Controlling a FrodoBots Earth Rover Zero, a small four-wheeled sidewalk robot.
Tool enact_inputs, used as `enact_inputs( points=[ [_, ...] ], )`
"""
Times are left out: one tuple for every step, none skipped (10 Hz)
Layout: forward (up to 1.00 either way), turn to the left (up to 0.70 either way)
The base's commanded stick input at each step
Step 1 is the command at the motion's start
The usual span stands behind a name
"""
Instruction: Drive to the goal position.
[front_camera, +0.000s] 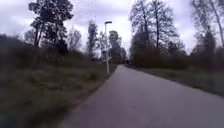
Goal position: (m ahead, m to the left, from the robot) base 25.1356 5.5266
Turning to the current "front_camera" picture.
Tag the tall dark pine tree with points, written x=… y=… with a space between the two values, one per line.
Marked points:
x=50 y=20

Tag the dark bushes on bank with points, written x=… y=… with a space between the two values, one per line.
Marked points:
x=20 y=50

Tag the grey asphalt path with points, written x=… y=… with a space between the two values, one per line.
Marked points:
x=143 y=100

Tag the pale street lamp pole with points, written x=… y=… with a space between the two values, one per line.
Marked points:
x=107 y=50

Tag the row of tall trees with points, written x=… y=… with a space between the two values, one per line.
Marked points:
x=155 y=30

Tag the grass verge with weeds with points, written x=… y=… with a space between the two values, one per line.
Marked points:
x=200 y=80

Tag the row of slender trees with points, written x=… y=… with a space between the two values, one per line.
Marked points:
x=115 y=46

